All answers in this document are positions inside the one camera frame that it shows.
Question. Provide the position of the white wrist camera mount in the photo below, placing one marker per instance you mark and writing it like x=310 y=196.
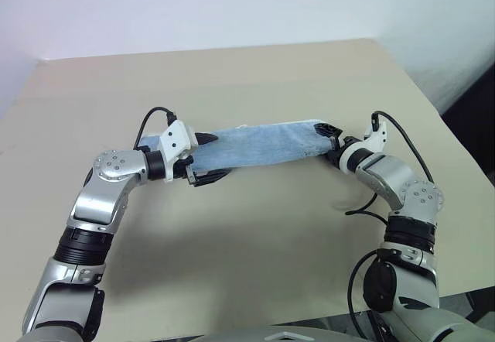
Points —
x=176 y=139
x=374 y=137

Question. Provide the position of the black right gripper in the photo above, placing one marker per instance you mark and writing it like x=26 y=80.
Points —
x=335 y=152

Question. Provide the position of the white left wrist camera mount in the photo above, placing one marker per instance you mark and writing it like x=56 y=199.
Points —
x=176 y=139

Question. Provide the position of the light blue towel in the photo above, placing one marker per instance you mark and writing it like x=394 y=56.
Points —
x=263 y=144

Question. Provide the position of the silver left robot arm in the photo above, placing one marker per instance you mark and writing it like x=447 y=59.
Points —
x=108 y=199

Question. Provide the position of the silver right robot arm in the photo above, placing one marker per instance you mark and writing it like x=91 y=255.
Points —
x=402 y=187

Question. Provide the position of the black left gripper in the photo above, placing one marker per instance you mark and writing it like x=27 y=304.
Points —
x=190 y=175

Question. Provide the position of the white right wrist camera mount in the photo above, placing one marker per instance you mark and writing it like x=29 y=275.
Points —
x=374 y=137

